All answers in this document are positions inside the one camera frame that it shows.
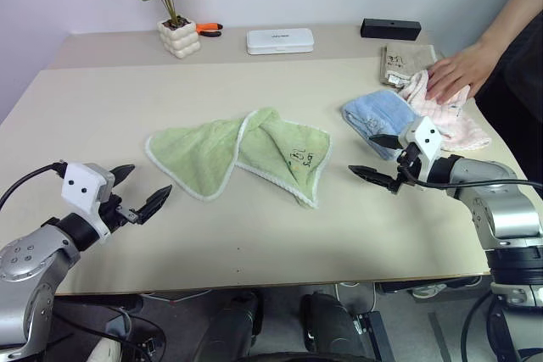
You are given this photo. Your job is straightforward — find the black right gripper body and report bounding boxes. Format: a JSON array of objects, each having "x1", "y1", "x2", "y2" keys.
[{"x1": 395, "y1": 142, "x2": 425, "y2": 187}]

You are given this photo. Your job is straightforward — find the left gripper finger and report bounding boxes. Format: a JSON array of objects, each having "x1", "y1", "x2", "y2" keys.
[
  {"x1": 110, "y1": 164, "x2": 137, "y2": 189},
  {"x1": 135, "y1": 184, "x2": 174, "y2": 226}
]

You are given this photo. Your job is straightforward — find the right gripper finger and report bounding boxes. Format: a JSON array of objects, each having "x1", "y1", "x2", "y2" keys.
[
  {"x1": 347, "y1": 164, "x2": 402, "y2": 195},
  {"x1": 367, "y1": 133, "x2": 402, "y2": 151}
]

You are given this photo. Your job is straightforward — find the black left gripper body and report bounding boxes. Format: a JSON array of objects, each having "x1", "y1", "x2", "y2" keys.
[{"x1": 99, "y1": 192, "x2": 139, "y2": 234}]

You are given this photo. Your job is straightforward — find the pink towel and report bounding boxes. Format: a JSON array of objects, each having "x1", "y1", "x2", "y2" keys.
[{"x1": 397, "y1": 69, "x2": 493, "y2": 153}]

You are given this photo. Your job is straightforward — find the light blue folded towel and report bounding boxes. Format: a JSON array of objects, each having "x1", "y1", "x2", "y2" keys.
[{"x1": 339, "y1": 89, "x2": 420, "y2": 162}]

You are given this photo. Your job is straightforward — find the green towel with white trim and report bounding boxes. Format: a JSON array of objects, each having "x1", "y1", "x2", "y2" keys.
[{"x1": 144, "y1": 106, "x2": 333, "y2": 211}]

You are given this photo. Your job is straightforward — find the beige folded towel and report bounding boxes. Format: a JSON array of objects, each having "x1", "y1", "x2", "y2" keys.
[{"x1": 378, "y1": 43, "x2": 439, "y2": 87}]

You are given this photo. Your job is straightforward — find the person's bare hand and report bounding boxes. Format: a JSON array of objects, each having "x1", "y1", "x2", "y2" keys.
[{"x1": 425, "y1": 41, "x2": 496, "y2": 105}]

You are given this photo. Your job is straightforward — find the beige table mat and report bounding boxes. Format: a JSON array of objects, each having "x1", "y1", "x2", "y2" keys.
[{"x1": 0, "y1": 54, "x2": 492, "y2": 296}]

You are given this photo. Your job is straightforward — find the black rectangular box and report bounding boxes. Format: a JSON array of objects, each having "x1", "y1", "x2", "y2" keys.
[{"x1": 360, "y1": 17, "x2": 423, "y2": 41}]

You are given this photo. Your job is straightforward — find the person's dark clothing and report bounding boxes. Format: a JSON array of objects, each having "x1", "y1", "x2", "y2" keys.
[{"x1": 473, "y1": 10, "x2": 543, "y2": 187}]

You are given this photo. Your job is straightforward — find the cream bubble plant pot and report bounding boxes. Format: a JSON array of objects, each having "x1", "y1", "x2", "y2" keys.
[{"x1": 156, "y1": 16, "x2": 201, "y2": 60}]

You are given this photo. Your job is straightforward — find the dark rounded shape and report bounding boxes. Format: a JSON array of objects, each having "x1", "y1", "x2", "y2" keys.
[
  {"x1": 299, "y1": 291, "x2": 366, "y2": 359},
  {"x1": 203, "y1": 290, "x2": 265, "y2": 359}
]

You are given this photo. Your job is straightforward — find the white rectangular case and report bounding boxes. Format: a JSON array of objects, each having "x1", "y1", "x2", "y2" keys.
[{"x1": 245, "y1": 27, "x2": 316, "y2": 57}]

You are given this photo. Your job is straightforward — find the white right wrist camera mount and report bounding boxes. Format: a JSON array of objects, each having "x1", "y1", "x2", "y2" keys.
[{"x1": 398, "y1": 115, "x2": 445, "y2": 183}]

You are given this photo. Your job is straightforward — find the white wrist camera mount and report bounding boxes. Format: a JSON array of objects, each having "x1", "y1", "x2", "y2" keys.
[
  {"x1": 398, "y1": 115, "x2": 445, "y2": 183},
  {"x1": 60, "y1": 162, "x2": 116, "y2": 246}
]

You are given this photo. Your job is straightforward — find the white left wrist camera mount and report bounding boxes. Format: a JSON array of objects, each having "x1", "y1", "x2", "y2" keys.
[{"x1": 60, "y1": 162, "x2": 116, "y2": 246}]

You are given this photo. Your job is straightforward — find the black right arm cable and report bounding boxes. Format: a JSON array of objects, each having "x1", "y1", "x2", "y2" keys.
[{"x1": 400, "y1": 157, "x2": 543, "y2": 192}]

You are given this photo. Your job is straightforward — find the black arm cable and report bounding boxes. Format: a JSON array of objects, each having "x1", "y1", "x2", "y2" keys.
[
  {"x1": 0, "y1": 160, "x2": 69, "y2": 211},
  {"x1": 400, "y1": 157, "x2": 543, "y2": 192}
]

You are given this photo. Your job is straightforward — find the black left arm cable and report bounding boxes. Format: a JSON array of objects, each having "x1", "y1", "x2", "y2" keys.
[{"x1": 0, "y1": 160, "x2": 69, "y2": 211}]

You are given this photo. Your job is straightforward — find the black metal bracket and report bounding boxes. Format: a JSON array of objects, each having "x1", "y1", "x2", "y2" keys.
[{"x1": 355, "y1": 309, "x2": 396, "y2": 362}]

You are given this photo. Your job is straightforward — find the orange handled pliers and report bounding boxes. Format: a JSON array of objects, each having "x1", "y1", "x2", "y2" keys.
[{"x1": 194, "y1": 22, "x2": 224, "y2": 38}]

